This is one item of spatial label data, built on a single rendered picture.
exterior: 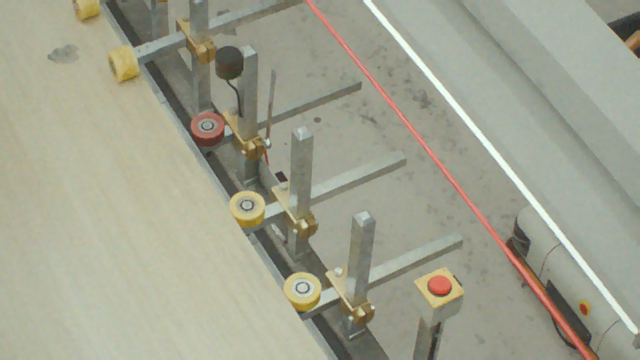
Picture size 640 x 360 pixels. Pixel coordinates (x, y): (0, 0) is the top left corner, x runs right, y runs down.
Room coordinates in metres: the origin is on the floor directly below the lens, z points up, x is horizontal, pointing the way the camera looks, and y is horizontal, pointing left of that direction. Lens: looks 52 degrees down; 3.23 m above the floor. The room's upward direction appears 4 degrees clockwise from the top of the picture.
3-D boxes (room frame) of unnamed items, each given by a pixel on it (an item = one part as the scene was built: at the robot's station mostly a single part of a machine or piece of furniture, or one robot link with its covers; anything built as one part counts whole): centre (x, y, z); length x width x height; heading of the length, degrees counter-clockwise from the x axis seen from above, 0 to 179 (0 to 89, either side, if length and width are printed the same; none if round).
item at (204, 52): (2.24, 0.34, 0.95); 0.14 x 0.06 x 0.05; 33
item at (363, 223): (1.60, -0.08, 0.90); 0.04 x 0.04 x 0.48; 33
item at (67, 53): (2.21, 0.68, 0.91); 0.09 x 0.07 x 0.02; 93
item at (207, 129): (2.00, 0.29, 0.85); 0.08 x 0.08 x 0.11
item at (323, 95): (2.11, 0.12, 0.84); 0.43 x 0.03 x 0.04; 123
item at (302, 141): (1.81, 0.06, 0.90); 0.04 x 0.04 x 0.48; 33
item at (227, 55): (1.99, 0.23, 1.05); 0.06 x 0.06 x 0.22; 33
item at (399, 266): (1.68, -0.13, 0.81); 0.43 x 0.03 x 0.04; 123
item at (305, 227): (1.82, 0.07, 0.84); 0.14 x 0.06 x 0.05; 33
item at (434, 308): (1.38, -0.22, 1.18); 0.07 x 0.07 x 0.08; 33
